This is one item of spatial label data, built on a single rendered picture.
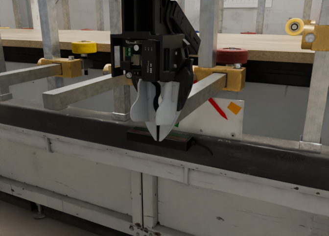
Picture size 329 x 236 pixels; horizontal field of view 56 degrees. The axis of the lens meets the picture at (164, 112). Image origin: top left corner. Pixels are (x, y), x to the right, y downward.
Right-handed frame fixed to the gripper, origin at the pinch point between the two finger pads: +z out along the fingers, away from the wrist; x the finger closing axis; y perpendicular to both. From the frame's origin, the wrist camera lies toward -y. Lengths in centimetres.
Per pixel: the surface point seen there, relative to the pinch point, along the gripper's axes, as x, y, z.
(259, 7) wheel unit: -11, -141, -25
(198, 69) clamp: -5.8, -31.4, -4.9
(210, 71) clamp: -2.7, -31.4, -4.6
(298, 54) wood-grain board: 15, -48, -8
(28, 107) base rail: -64, -30, 12
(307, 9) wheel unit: 13, -141, -24
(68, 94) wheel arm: -23.7, -6.6, -1.7
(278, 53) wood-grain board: 10, -48, -8
